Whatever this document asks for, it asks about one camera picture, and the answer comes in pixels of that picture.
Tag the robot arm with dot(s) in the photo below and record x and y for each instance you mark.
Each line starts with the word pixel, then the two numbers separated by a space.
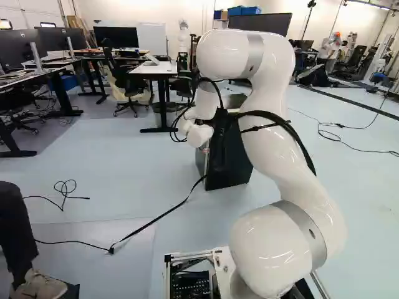
pixel 274 246

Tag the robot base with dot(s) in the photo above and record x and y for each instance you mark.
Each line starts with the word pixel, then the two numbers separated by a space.
pixel 187 280

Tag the black mini fridge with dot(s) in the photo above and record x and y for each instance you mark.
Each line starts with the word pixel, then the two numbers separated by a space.
pixel 233 168

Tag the white top desk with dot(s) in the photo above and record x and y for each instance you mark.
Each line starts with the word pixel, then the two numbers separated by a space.
pixel 156 70

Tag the black office chair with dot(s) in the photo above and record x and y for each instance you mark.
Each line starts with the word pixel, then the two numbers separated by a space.
pixel 120 74

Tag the black desk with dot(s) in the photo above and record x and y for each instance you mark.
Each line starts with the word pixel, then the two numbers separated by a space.
pixel 18 81

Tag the person's legs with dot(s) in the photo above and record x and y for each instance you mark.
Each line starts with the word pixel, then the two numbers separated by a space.
pixel 15 224

